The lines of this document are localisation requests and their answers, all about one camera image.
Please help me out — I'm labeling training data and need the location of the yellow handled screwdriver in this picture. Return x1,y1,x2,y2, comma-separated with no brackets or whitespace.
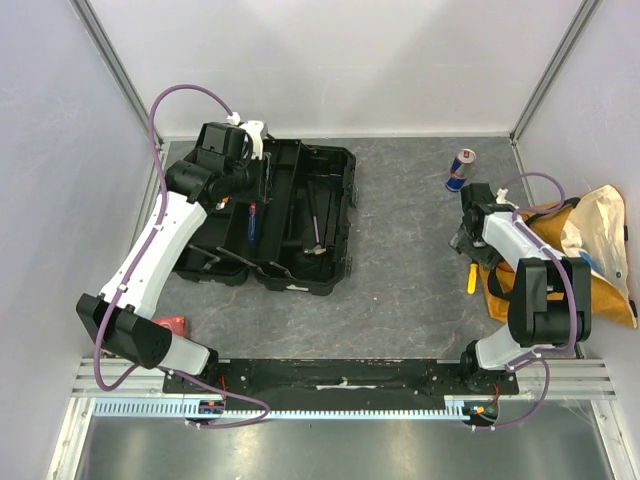
466,262,479,295

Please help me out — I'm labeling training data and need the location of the blue yellow screwdriver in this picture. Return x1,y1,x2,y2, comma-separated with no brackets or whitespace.
247,202,258,245

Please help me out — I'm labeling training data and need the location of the black t-handle wrench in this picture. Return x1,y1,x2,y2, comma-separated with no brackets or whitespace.
291,182,342,257

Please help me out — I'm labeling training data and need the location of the black plastic toolbox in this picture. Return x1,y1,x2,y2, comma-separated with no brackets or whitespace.
173,136,357,296

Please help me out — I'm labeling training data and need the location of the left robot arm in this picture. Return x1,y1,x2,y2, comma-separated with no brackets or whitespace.
76,120,270,393

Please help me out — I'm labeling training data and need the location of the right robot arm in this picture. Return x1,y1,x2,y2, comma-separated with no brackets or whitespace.
450,183,592,394

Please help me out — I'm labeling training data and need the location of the red bull can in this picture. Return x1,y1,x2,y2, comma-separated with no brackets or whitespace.
445,148,477,192

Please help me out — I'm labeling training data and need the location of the yellow tote bag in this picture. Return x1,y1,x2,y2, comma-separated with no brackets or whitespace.
466,184,639,329

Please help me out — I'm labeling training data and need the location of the red white small box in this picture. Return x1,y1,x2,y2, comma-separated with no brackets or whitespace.
153,316,187,337

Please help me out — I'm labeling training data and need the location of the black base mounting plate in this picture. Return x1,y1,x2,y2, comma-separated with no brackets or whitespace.
162,357,520,407

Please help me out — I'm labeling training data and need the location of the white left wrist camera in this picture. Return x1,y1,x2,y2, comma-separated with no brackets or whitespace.
227,112,268,160

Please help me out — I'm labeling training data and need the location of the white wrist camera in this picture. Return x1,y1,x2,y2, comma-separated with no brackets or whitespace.
227,112,268,160
496,188,517,208

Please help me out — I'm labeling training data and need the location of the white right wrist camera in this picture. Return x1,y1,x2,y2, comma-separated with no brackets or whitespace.
496,188,517,208

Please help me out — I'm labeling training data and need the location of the aluminium front frame rail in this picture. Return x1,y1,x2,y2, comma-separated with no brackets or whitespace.
72,357,616,399

